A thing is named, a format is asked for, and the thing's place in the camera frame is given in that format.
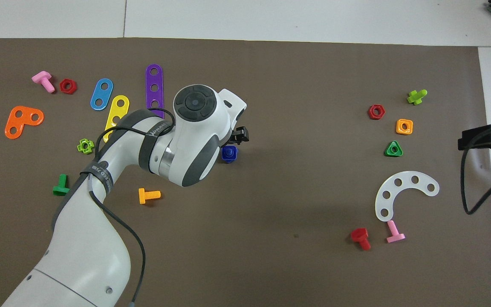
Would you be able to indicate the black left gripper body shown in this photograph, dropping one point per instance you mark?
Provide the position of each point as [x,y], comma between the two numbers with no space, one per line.
[240,135]

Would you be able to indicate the blue square nut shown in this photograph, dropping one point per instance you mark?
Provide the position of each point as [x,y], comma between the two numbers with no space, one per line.
[224,158]

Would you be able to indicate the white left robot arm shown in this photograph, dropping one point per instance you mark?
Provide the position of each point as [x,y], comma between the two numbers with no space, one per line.
[83,238]

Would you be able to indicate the light green cross screw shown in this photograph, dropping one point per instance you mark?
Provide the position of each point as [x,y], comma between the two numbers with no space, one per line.
[416,97]

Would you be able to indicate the orange square nut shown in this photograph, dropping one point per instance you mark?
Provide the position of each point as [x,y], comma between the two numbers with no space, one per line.
[400,126]

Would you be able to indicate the green triangle nut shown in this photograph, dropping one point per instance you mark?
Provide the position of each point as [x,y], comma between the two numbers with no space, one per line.
[389,150]

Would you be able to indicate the red hexagonal nut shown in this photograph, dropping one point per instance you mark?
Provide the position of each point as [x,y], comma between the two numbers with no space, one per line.
[371,112]
[64,86]

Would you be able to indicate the orange square head screw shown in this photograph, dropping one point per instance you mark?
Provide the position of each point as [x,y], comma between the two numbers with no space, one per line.
[148,195]

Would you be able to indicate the pink T-head screw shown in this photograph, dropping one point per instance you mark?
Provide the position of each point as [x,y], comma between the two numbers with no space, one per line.
[394,233]
[44,80]

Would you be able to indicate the red hexagonal head screw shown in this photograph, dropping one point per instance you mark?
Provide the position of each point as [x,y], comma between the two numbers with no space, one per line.
[360,236]

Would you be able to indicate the light green cross nut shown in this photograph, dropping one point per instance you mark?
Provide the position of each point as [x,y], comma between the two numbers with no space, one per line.
[80,146]

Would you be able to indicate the dark green T-head screw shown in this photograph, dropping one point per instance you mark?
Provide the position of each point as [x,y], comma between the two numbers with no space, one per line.
[61,187]

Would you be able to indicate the brown paper table mat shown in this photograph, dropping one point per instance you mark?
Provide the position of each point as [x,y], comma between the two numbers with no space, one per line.
[292,192]

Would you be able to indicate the white curved five-hole plate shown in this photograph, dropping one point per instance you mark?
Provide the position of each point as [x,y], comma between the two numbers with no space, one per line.
[390,190]

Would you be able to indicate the purple four-hole bar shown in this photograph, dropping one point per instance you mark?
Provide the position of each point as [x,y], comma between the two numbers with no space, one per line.
[154,79]

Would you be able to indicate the yellow three-hole bar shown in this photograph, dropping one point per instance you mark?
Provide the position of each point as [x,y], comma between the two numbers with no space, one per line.
[119,111]

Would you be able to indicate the blue two-hole bar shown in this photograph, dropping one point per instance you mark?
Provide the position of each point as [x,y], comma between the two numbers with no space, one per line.
[101,94]

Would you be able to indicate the orange L-shaped plate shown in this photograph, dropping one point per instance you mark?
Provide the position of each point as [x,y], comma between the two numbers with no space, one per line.
[18,123]

